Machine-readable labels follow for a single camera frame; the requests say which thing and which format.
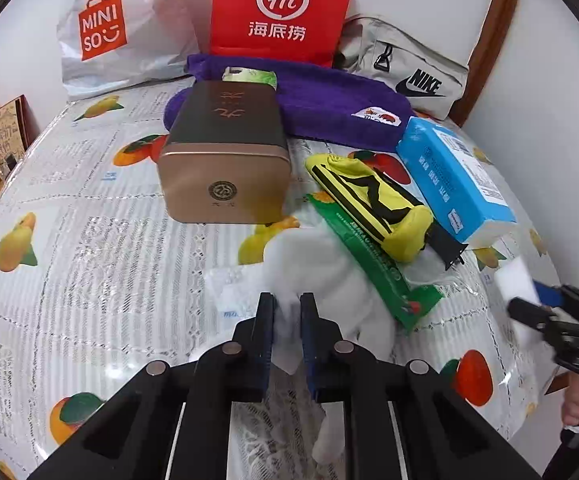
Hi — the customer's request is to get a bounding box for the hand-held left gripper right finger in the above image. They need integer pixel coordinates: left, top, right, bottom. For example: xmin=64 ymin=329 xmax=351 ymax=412
xmin=299 ymin=292 xmax=543 ymax=480

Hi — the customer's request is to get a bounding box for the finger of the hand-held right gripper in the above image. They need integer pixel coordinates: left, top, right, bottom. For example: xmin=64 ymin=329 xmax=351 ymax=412
xmin=537 ymin=284 xmax=566 ymax=309
xmin=507 ymin=297 xmax=556 ymax=332

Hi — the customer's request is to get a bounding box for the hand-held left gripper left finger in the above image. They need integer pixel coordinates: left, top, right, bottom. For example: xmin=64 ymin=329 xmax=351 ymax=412
xmin=29 ymin=292 xmax=276 ymax=480

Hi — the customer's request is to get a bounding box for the white sponge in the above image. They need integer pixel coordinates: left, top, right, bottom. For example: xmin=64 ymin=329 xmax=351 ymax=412
xmin=494 ymin=256 xmax=550 ymax=361

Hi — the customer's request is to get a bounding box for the white towel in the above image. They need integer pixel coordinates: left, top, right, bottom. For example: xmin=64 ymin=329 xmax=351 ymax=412
xmin=209 ymin=217 xmax=397 ymax=466

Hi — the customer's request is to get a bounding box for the green snack packet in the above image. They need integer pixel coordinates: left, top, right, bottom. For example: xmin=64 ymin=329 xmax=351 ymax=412
xmin=305 ymin=192 xmax=444 ymax=335

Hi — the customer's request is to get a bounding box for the yellow black striped sock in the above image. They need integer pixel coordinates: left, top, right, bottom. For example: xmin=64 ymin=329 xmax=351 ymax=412
xmin=304 ymin=154 xmax=435 ymax=263

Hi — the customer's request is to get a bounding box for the blue tissue pack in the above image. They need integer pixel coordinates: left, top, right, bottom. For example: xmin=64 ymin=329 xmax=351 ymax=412
xmin=396 ymin=116 xmax=517 ymax=251

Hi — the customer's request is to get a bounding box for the person's right hand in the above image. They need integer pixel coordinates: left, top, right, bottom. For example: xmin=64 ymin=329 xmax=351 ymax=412
xmin=562 ymin=374 xmax=579 ymax=428

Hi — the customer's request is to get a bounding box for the gold tin box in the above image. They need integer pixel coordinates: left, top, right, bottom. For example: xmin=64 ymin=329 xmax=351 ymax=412
xmin=156 ymin=81 xmax=291 ymax=225

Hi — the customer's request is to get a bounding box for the fruit print tablecloth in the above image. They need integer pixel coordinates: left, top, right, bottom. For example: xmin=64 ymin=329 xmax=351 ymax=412
xmin=0 ymin=80 xmax=570 ymax=480

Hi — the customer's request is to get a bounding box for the purple towel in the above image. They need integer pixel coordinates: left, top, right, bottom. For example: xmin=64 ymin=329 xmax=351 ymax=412
xmin=163 ymin=52 xmax=413 ymax=153

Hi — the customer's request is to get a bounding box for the mint green packet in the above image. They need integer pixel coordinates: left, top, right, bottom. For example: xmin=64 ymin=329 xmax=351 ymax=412
xmin=222 ymin=66 xmax=277 ymax=91

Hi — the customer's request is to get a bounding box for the wooden headboard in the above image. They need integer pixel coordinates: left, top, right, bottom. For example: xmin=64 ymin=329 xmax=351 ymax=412
xmin=452 ymin=0 xmax=525 ymax=128

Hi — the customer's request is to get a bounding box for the grey waist bag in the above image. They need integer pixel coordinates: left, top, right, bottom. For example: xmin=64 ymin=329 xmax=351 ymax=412
xmin=337 ymin=14 xmax=470 ymax=121

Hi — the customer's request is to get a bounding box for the white plastic shopping bag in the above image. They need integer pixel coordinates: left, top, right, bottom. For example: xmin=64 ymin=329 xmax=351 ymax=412
xmin=56 ymin=0 xmax=200 ymax=101

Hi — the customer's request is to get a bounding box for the patterned brown box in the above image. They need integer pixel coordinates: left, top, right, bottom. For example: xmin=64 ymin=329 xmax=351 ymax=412
xmin=0 ymin=96 xmax=32 ymax=181

